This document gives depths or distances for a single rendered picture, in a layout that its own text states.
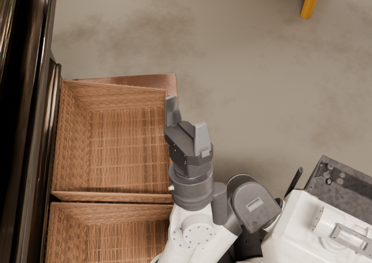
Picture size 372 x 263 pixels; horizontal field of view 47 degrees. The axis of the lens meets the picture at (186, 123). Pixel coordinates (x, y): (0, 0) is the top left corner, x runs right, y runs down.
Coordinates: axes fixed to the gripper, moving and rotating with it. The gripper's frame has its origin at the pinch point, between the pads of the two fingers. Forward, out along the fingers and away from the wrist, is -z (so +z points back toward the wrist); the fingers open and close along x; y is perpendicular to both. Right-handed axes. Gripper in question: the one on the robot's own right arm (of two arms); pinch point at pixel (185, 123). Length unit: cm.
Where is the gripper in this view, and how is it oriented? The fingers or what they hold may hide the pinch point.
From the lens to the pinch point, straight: 77.0
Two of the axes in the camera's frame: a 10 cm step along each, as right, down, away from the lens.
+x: 4.9, 4.7, -7.4
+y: -8.7, 3.4, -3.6
